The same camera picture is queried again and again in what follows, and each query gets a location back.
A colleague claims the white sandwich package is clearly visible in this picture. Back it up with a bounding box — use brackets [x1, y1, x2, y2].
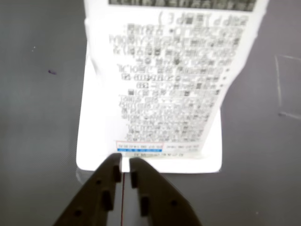
[76, 0, 270, 174]

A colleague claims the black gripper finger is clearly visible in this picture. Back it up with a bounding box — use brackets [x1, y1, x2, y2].
[129, 157, 203, 226]
[53, 153, 123, 226]

